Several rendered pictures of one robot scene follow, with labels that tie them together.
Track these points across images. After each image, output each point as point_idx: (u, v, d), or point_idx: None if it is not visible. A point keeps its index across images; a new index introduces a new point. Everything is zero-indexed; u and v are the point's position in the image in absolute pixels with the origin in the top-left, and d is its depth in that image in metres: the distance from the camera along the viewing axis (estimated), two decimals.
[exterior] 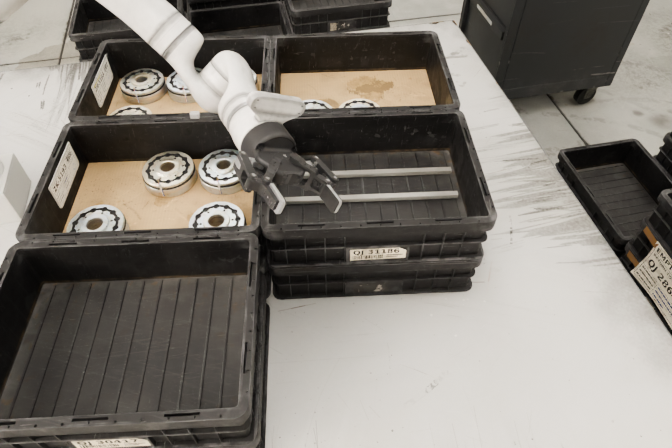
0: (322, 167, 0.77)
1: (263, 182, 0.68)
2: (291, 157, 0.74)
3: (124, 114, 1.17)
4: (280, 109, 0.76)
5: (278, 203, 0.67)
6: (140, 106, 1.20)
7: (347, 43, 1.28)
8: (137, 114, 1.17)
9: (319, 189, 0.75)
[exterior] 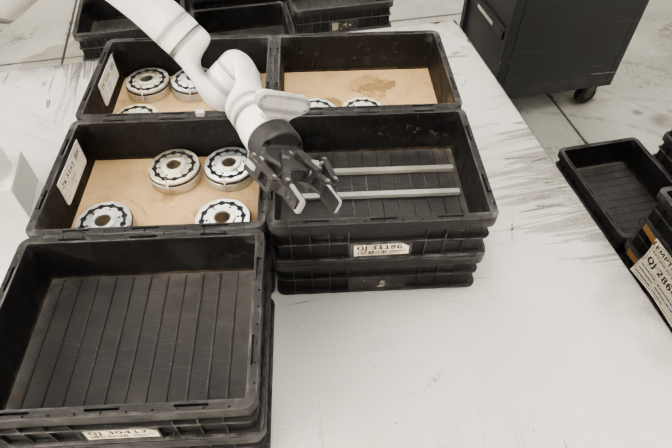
0: (326, 167, 0.78)
1: (284, 183, 0.70)
2: (296, 153, 0.76)
3: (130, 112, 1.19)
4: (286, 107, 0.77)
5: (298, 203, 0.69)
6: (146, 105, 1.21)
7: (350, 42, 1.30)
8: (143, 112, 1.19)
9: (319, 189, 0.75)
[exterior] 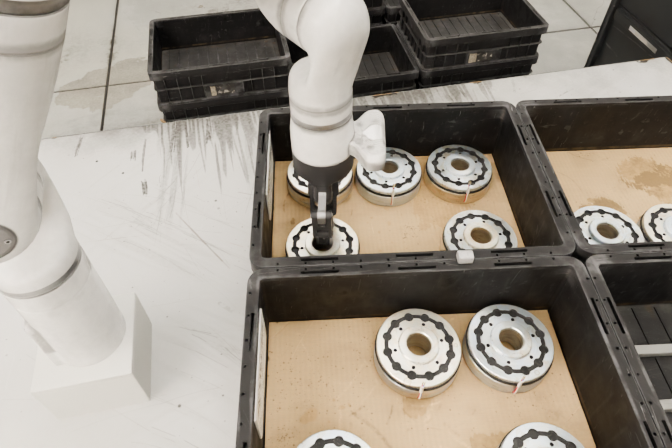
0: None
1: None
2: None
3: None
4: None
5: (327, 242, 0.73)
6: (332, 218, 0.77)
7: (625, 112, 0.85)
8: (335, 235, 0.74)
9: None
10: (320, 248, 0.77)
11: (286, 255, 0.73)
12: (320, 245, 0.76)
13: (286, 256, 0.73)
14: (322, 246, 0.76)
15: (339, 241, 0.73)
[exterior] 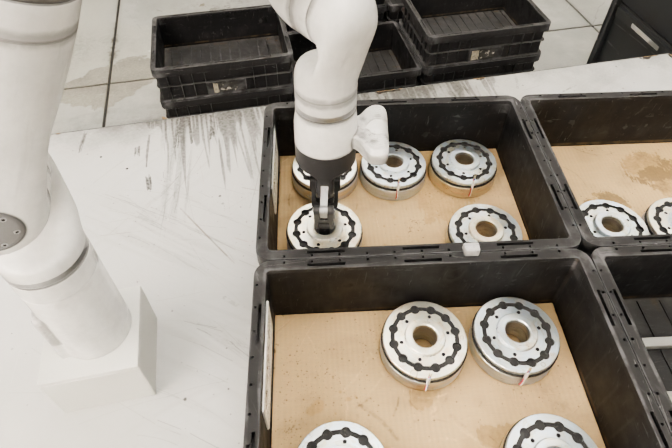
0: None
1: None
2: None
3: None
4: None
5: (327, 234, 0.74)
6: None
7: (629, 106, 0.85)
8: (337, 219, 0.72)
9: None
10: None
11: (287, 239, 0.71)
12: None
13: (287, 240, 0.71)
14: None
15: (342, 225, 0.72)
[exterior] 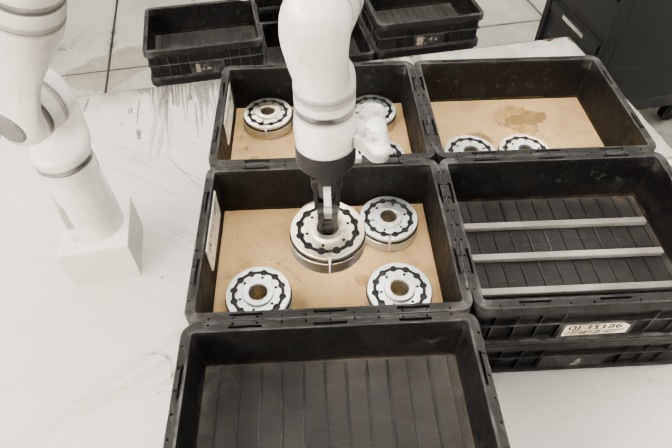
0: None
1: None
2: None
3: (318, 219, 0.72)
4: None
5: (330, 234, 0.74)
6: None
7: (497, 69, 1.14)
8: (339, 218, 0.73)
9: None
10: None
11: (291, 242, 0.71)
12: None
13: (291, 243, 0.71)
14: None
15: (345, 224, 0.72)
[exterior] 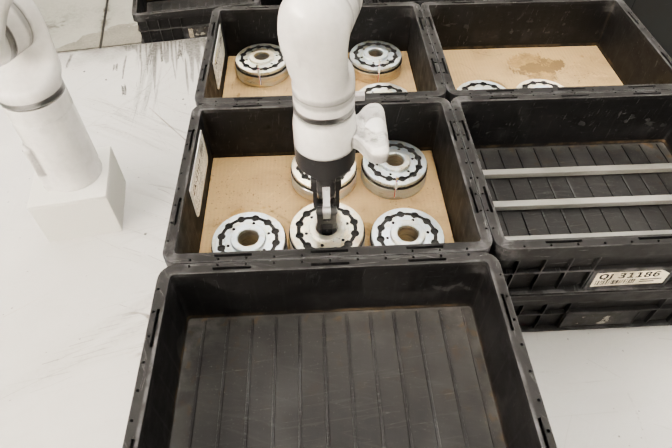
0: None
1: None
2: None
3: None
4: None
5: (329, 234, 0.74)
6: None
7: (511, 12, 1.05)
8: (339, 219, 0.73)
9: None
10: None
11: (290, 241, 0.71)
12: None
13: (290, 242, 0.71)
14: None
15: (344, 224, 0.72)
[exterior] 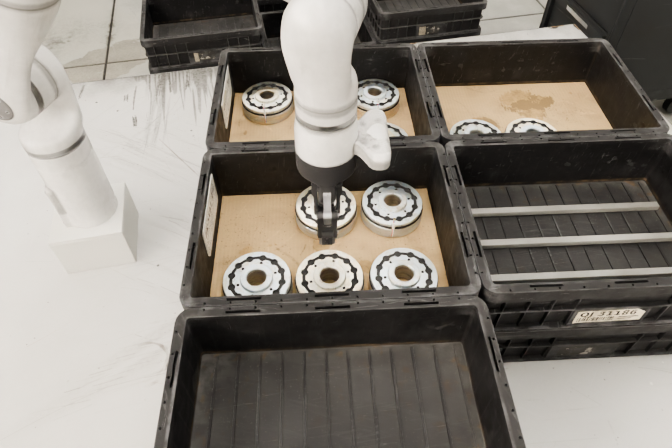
0: None
1: None
2: None
3: (321, 268, 0.80)
4: None
5: (329, 242, 0.73)
6: (336, 251, 0.83)
7: (503, 52, 1.11)
8: (340, 267, 0.80)
9: None
10: (326, 279, 0.83)
11: (296, 289, 0.79)
12: (326, 276, 0.82)
13: (296, 290, 0.79)
14: (328, 277, 0.82)
15: (345, 273, 0.79)
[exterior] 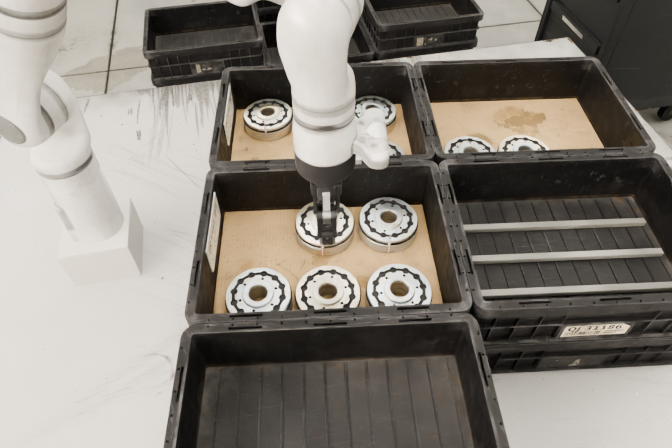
0: None
1: None
2: None
3: (320, 284, 0.83)
4: None
5: (330, 242, 0.73)
6: (334, 267, 0.86)
7: (496, 70, 1.14)
8: (338, 283, 0.83)
9: None
10: (325, 294, 0.86)
11: (296, 304, 0.82)
12: (325, 292, 0.85)
13: (296, 305, 0.82)
14: (326, 292, 0.86)
15: (343, 288, 0.83)
